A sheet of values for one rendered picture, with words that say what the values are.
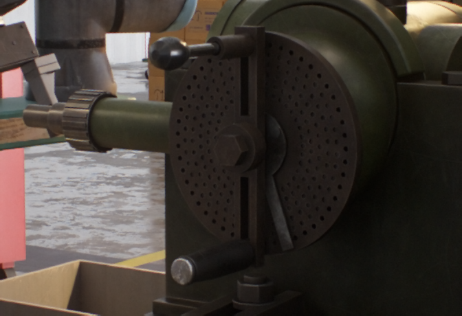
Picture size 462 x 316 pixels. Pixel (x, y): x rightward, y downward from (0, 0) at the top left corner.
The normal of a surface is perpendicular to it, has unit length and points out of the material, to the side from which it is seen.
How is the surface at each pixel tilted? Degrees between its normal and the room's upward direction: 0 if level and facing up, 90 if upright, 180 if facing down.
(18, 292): 90
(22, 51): 67
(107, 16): 119
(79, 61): 72
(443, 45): 42
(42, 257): 0
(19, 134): 90
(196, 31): 90
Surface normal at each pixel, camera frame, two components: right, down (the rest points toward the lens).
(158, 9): 0.34, 0.51
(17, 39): 0.71, -0.31
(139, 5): 0.37, 0.29
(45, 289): 0.83, 0.07
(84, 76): 0.43, -0.18
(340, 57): 0.23, -0.69
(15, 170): 0.60, 0.11
